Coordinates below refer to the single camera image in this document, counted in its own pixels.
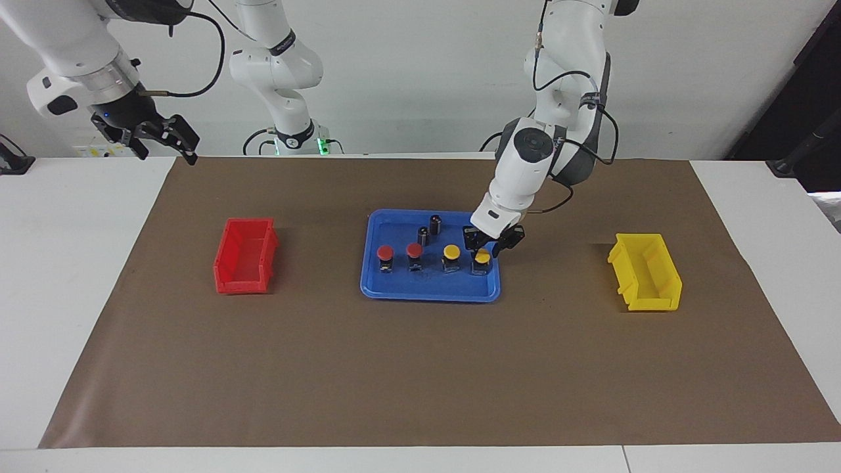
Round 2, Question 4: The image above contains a black stand foot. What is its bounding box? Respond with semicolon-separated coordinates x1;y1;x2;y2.
767;115;841;179

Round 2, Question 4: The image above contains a blue plastic tray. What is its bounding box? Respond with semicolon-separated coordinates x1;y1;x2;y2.
359;209;502;304

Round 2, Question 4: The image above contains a brown paper table mat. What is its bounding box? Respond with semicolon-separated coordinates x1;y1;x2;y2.
38;156;841;449

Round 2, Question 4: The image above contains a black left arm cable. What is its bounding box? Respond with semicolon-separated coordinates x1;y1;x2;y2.
531;0;620;214

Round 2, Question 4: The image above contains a yellow plastic parts bin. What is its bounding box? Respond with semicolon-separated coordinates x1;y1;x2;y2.
607;233;683;312

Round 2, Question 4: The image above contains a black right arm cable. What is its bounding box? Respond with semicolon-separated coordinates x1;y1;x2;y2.
141;0;226;99

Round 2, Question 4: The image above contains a red plastic parts bin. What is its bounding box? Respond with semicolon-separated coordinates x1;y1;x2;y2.
214;217;279;294

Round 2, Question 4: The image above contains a dark background panel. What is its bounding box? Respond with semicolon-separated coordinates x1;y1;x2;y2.
729;0;841;192

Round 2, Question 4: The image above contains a white power strip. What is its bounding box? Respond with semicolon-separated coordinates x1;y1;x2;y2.
71;143;135;159

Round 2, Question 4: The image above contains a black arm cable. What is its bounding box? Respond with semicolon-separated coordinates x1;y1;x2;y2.
531;0;620;214
141;0;226;99

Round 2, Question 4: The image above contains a black table clamp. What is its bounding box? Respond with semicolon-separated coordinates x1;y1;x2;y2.
0;133;35;175

